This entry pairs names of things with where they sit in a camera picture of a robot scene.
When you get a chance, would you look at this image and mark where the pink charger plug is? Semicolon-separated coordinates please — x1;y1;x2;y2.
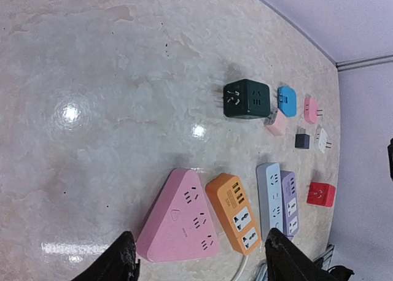
264;109;288;136

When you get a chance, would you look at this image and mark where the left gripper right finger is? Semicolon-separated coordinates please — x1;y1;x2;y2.
265;228;353;281

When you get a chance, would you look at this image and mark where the white plug adapter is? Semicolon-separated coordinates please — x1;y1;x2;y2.
315;127;332;153

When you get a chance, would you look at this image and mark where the red cube socket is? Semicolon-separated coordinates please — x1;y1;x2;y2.
306;182;336;207

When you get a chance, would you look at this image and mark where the pink triangular socket base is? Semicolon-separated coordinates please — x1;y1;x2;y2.
136;168;220;263

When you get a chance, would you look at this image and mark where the pink square plug adapter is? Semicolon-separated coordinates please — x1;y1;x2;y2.
303;97;323;124

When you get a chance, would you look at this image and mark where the light blue cable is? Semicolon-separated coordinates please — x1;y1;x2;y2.
253;262;268;281

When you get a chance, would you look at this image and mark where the white cable of orange strip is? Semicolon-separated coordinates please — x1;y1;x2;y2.
235;255;251;281

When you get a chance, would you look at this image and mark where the dark green cube socket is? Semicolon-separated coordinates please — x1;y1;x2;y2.
213;79;271;120

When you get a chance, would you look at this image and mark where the orange power strip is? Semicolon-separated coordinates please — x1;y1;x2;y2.
205;173;262;256

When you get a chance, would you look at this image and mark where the purple power strip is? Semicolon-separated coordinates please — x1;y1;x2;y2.
281;171;300;239

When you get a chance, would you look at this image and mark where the blue plug adapter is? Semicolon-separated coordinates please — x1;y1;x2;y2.
278;85;297;118

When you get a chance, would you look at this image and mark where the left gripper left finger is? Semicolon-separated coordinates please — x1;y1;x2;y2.
72;231;140;281

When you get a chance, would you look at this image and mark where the light blue power strip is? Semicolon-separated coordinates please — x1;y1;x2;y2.
255;163;284;242

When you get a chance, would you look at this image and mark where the dark grey charger plug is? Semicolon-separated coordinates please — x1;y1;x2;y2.
295;128;310;149

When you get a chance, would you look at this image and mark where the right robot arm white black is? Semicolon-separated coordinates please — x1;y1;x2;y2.
387;139;393;180

